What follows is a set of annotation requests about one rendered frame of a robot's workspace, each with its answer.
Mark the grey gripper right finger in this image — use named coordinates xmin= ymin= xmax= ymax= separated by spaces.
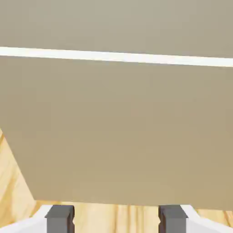
xmin=157 ymin=204 xmax=233 ymax=233

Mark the tan painted cabinet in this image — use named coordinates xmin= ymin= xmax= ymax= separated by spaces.
xmin=0 ymin=0 xmax=233 ymax=211

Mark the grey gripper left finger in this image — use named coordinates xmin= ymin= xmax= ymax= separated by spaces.
xmin=0 ymin=204 xmax=76 ymax=233

